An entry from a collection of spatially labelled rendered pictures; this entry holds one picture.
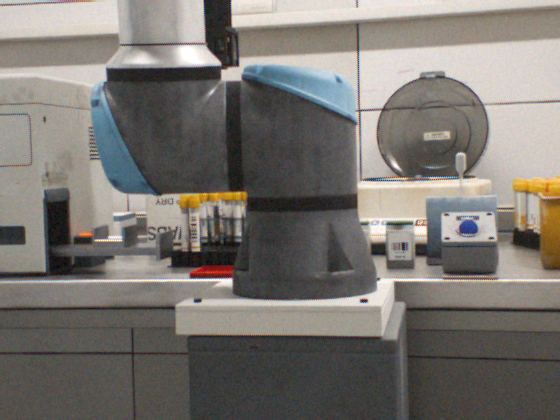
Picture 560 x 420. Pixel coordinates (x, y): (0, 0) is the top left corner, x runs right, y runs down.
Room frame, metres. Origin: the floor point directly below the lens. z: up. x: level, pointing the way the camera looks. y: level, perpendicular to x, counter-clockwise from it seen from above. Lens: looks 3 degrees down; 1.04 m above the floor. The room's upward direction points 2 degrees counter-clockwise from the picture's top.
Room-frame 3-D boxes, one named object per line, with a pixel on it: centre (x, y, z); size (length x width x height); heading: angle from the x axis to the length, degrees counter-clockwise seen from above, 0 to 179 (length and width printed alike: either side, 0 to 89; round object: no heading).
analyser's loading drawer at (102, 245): (1.33, 0.27, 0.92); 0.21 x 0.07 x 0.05; 79
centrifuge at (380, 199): (1.56, -0.25, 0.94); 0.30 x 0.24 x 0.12; 160
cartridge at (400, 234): (1.28, -0.18, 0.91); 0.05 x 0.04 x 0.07; 169
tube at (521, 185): (1.54, -0.43, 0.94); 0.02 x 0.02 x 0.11
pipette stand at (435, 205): (1.31, -0.28, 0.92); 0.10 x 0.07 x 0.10; 74
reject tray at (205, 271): (1.25, 0.09, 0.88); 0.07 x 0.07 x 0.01; 79
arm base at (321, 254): (0.91, -0.03, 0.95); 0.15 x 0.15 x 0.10
